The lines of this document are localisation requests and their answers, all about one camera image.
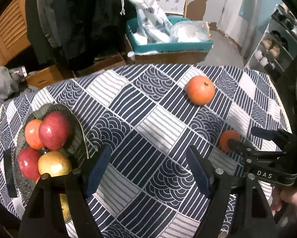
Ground grey crumpled cloth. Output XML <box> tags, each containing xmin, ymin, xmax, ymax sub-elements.
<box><xmin>0</xmin><ymin>66</ymin><xmax>39</xmax><ymax>103</ymax></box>

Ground shoe rack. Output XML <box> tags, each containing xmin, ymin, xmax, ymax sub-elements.
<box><xmin>245</xmin><ymin>3</ymin><xmax>297</xmax><ymax>81</ymax></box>

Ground teal storage box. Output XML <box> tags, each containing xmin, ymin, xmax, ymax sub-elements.
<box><xmin>126</xmin><ymin>16</ymin><xmax>213</xmax><ymax>54</ymax></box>

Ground dark hanging clothes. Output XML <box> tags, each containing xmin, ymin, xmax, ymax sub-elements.
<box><xmin>25</xmin><ymin>0</ymin><xmax>136</xmax><ymax>70</ymax></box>

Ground small tangerine centre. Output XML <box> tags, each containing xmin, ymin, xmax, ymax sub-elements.
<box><xmin>219</xmin><ymin>130</ymin><xmax>240</xmax><ymax>153</ymax></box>

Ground navy white patterned tablecloth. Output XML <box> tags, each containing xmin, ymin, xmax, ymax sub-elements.
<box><xmin>0</xmin><ymin>64</ymin><xmax>291</xmax><ymax>237</ymax></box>

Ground small tangerine far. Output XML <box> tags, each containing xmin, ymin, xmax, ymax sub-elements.
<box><xmin>186</xmin><ymin>75</ymin><xmax>215</xmax><ymax>106</ymax></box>

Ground clear plastic bag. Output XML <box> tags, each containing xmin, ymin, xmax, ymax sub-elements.
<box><xmin>170</xmin><ymin>20</ymin><xmax>211</xmax><ymax>42</ymax></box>

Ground black smartphone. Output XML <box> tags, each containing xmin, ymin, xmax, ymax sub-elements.
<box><xmin>4</xmin><ymin>148</ymin><xmax>18</xmax><ymax>198</ymax></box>

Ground shiny red apple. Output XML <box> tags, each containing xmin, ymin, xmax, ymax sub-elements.
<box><xmin>18</xmin><ymin>147</ymin><xmax>41</xmax><ymax>181</ymax></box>

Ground cardboard box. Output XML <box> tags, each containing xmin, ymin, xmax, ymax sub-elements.
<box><xmin>124</xmin><ymin>34</ymin><xmax>210</xmax><ymax>66</ymax></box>

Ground green yellow pear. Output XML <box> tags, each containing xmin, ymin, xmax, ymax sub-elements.
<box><xmin>60</xmin><ymin>194</ymin><xmax>71</xmax><ymax>224</ymax></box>

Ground right hand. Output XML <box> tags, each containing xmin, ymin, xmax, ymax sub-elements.
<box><xmin>271</xmin><ymin>186</ymin><xmax>297</xmax><ymax>228</ymax></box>

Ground glass fruit plate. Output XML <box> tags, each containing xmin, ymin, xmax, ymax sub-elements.
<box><xmin>12</xmin><ymin>103</ymin><xmax>89</xmax><ymax>216</ymax></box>

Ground wooden low box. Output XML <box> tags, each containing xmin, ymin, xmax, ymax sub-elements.
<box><xmin>25</xmin><ymin>53</ymin><xmax>126</xmax><ymax>89</ymax></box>

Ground white printed plastic bag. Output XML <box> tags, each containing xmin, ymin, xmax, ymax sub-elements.
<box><xmin>121</xmin><ymin>0</ymin><xmax>172</xmax><ymax>45</ymax></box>

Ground large orange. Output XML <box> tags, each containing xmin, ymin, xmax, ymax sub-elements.
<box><xmin>25</xmin><ymin>119</ymin><xmax>44</xmax><ymax>149</ymax></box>

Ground dark red apple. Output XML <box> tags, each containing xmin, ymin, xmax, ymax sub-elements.
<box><xmin>38</xmin><ymin>111</ymin><xmax>71</xmax><ymax>151</ymax></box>

